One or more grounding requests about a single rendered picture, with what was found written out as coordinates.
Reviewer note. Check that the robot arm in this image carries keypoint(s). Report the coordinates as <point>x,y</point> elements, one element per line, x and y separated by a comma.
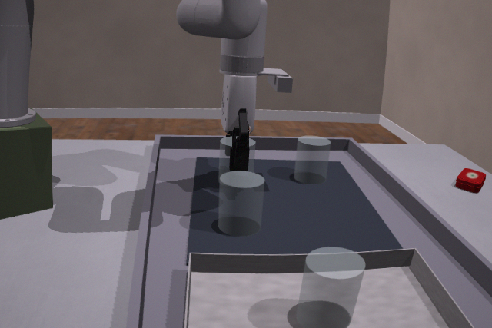
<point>225,19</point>

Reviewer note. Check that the red square tin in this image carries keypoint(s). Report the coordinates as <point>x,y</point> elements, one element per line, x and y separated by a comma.
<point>470,180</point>

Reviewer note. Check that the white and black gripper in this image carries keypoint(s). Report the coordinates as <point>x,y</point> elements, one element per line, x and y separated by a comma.
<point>237,115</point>

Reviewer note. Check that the clear glass cylinder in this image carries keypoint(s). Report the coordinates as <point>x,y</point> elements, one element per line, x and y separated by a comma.
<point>330,286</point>
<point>312,159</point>
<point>224,157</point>
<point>241,195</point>

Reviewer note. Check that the dark grey flat mat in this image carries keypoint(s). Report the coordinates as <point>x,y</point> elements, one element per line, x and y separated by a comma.
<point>296,218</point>

